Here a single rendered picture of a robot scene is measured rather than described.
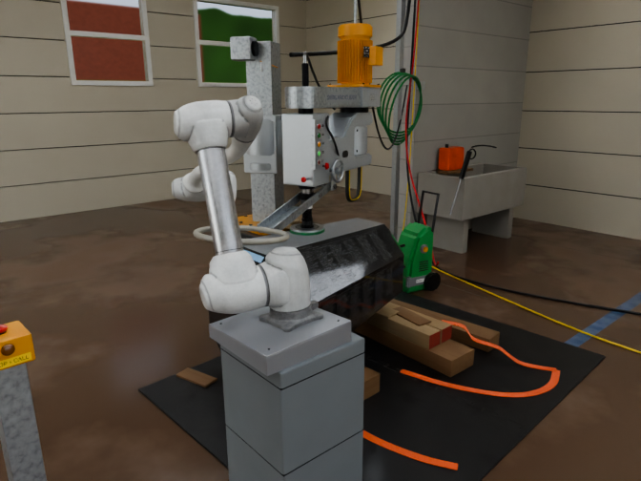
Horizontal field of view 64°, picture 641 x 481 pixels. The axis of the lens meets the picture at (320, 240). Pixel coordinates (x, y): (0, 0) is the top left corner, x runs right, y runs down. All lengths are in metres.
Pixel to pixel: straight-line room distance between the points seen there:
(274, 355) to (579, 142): 6.18
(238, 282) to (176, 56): 7.71
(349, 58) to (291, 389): 2.40
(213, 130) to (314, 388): 0.97
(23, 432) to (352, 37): 2.90
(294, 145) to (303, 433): 1.73
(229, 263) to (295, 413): 0.56
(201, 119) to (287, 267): 0.59
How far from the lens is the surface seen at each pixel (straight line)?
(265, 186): 3.80
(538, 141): 7.65
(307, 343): 1.79
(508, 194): 6.39
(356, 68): 3.61
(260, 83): 3.75
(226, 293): 1.76
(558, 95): 7.54
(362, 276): 3.03
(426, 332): 3.38
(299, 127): 3.04
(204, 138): 1.85
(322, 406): 1.94
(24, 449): 1.73
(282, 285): 1.82
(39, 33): 8.62
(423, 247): 4.54
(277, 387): 1.79
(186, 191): 2.35
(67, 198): 8.70
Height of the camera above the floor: 1.67
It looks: 15 degrees down
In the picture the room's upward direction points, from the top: straight up
